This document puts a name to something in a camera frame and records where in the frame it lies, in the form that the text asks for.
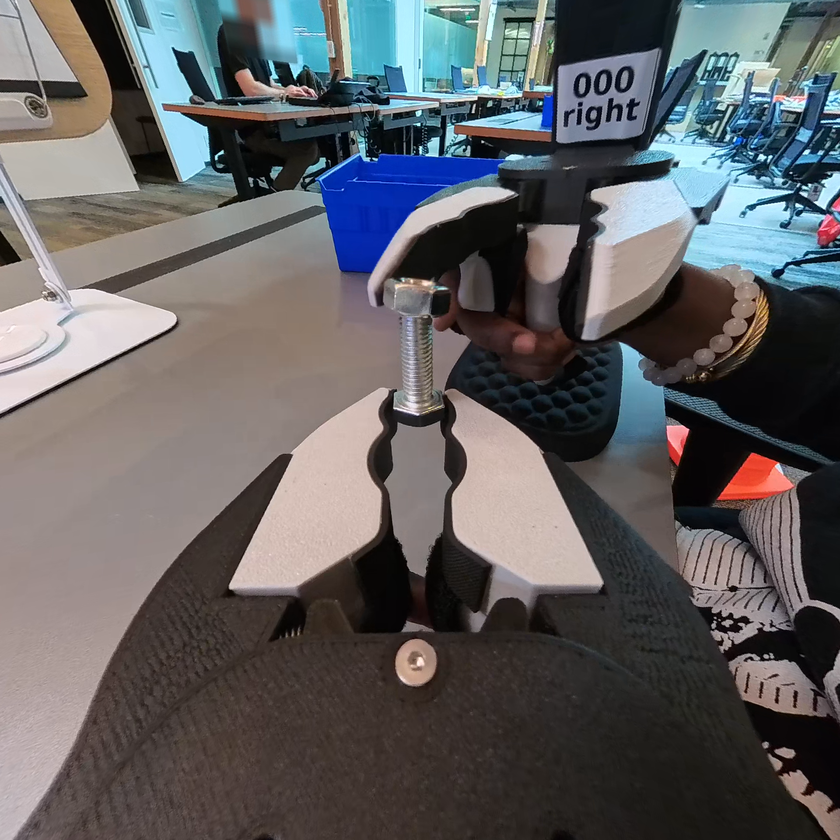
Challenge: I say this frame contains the black office chair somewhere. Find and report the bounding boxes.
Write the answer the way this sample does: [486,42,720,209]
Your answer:
[735,73,840,231]

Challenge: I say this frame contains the black wrist rest pad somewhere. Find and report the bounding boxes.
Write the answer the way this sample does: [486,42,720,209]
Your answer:
[445,342,626,462]

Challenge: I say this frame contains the steel hex nut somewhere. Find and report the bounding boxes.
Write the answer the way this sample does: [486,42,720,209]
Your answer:
[385,279,452,317]

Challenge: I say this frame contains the black and white printed trousers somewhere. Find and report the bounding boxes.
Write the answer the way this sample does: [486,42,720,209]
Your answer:
[674,466,840,802]

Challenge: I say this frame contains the beaded bracelet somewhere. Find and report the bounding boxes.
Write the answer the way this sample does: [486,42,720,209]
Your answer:
[640,266,770,387]

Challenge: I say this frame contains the orange traffic cone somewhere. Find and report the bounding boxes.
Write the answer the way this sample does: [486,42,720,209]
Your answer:
[666,420,794,502]

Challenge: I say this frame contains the person's right hand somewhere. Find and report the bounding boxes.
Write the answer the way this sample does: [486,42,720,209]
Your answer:
[434,269,712,383]

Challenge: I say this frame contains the long office desk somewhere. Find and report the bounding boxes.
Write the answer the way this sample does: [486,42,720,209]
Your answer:
[162,95,441,200]

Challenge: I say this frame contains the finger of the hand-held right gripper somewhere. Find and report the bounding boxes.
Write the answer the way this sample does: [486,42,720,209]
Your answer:
[575,176,698,342]
[368,184,521,309]

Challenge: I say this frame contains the brown office desk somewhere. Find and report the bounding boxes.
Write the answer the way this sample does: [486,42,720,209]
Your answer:
[453,112,555,158]

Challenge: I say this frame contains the person's right forearm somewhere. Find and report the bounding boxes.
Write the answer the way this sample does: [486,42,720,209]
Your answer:
[683,276,840,467]

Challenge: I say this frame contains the steel hex bolt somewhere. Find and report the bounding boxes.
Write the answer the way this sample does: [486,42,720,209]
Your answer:
[385,279,452,422]

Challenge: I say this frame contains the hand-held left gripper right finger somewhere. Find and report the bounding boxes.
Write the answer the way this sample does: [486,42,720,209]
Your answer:
[444,390,606,618]

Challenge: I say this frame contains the sign board on white stand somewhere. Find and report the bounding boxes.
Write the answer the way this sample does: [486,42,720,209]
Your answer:
[0,0,178,416]

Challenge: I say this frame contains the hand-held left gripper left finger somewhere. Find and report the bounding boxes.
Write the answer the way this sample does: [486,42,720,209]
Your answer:
[230,389,395,603]

